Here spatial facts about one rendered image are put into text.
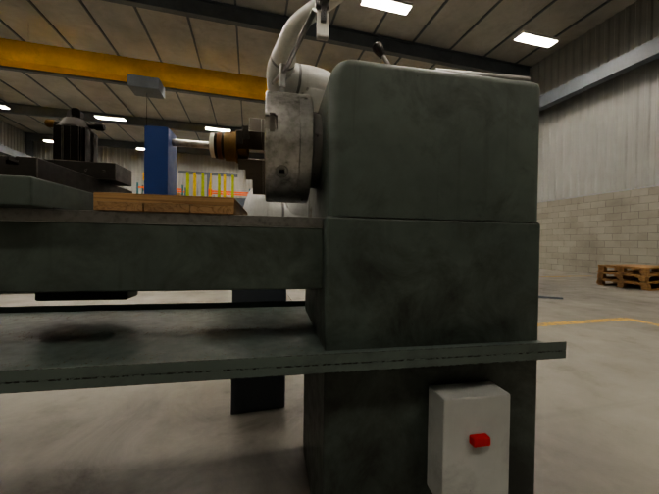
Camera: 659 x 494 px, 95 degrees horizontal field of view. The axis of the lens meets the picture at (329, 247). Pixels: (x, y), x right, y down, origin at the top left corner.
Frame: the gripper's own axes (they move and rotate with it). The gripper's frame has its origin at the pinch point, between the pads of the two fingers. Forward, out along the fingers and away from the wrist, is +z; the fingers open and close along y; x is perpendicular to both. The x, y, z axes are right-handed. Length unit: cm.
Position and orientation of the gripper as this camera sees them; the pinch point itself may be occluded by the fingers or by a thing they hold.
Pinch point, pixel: (322, 25)
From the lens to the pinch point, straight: 97.3
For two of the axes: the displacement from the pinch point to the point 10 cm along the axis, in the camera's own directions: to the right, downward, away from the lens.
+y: 1.9, -0.5, -9.8
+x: 9.8, 0.1, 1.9
